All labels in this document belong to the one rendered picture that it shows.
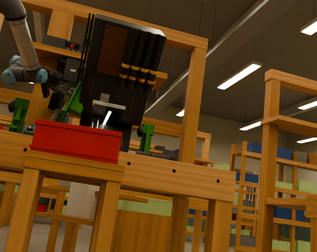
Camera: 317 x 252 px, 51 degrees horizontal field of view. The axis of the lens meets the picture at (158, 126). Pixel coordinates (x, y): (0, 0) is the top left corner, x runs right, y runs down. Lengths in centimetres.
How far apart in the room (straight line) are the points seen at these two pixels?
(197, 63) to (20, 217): 169
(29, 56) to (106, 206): 89
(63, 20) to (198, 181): 141
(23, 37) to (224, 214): 126
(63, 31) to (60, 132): 122
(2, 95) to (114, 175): 129
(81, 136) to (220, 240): 84
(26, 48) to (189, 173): 98
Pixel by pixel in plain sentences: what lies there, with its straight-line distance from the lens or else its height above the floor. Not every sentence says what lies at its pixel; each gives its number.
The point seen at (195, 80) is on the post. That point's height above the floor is 159.
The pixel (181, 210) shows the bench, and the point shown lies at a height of 69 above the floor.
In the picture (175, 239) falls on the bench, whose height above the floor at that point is 50.
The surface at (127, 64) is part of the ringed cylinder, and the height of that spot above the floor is 134.
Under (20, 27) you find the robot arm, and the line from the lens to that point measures 170.
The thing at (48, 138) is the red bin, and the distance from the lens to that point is 125.
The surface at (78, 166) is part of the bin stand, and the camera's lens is 120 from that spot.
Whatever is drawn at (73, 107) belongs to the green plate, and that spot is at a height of 112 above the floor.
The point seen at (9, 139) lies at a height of 86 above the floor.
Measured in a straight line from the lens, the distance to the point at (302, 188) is 741.
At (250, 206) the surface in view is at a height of 114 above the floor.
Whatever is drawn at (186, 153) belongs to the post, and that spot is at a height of 106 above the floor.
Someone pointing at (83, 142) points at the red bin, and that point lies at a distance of 123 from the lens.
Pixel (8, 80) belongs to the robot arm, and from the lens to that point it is 188.
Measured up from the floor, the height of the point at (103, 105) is 111.
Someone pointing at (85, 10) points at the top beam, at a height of 190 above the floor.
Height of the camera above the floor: 66
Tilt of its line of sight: 14 degrees up
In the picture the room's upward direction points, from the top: 8 degrees clockwise
